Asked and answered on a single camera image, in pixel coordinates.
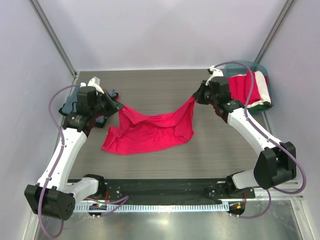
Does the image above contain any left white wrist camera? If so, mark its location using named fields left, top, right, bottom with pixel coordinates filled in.
left=87, top=76, right=104, bottom=93

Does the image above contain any white slotted cable duct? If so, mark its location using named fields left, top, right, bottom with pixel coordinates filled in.
left=73, top=202, right=229, bottom=213

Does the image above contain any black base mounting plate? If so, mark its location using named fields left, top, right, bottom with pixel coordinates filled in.
left=90, top=178, right=256, bottom=206

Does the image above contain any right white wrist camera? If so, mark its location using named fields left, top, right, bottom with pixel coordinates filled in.
left=207, top=65, right=224, bottom=78

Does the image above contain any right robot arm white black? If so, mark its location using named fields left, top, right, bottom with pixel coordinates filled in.
left=192, top=76, right=297, bottom=198

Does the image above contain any left aluminium frame post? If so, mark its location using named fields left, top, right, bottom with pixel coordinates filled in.
left=29, top=0, right=77, bottom=78

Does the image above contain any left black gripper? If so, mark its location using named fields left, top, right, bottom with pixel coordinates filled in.
left=90, top=89, right=124, bottom=119

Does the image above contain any purple cable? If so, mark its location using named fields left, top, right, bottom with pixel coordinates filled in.
left=37, top=84, right=83, bottom=238
left=212, top=61, right=308, bottom=220

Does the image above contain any blue plastic basket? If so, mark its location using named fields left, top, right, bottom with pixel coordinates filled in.
left=224, top=61, right=272, bottom=114

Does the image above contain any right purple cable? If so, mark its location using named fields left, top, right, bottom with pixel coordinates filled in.
left=212, top=61, right=308, bottom=220

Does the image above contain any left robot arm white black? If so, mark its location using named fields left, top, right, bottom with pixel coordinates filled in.
left=24, top=83, right=124, bottom=221

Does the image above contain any pink-red t shirt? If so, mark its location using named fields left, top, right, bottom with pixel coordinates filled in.
left=101, top=97, right=196, bottom=155

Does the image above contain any red t shirt in basket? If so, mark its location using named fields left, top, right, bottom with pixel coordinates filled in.
left=227, top=72, right=261, bottom=106

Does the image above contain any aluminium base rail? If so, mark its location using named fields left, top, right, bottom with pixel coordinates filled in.
left=253, top=180, right=304, bottom=201

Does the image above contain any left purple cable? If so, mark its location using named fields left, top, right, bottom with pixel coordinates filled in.
left=37, top=84, right=83, bottom=238

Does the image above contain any white t shirt in basket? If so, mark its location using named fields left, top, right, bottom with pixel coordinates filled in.
left=247, top=70, right=272, bottom=106

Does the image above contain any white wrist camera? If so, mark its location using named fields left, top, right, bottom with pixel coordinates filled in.
left=87, top=76, right=104, bottom=93
left=207, top=65, right=224, bottom=78

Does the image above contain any green t shirt in basket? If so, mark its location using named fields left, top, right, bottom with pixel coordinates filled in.
left=247, top=101, right=272, bottom=114

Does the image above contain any aluminium frame post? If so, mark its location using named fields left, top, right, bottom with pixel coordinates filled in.
left=29, top=0, right=77, bottom=78
left=254, top=0, right=297, bottom=64

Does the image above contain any right aluminium frame post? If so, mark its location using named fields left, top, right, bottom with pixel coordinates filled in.
left=254, top=0, right=297, bottom=64

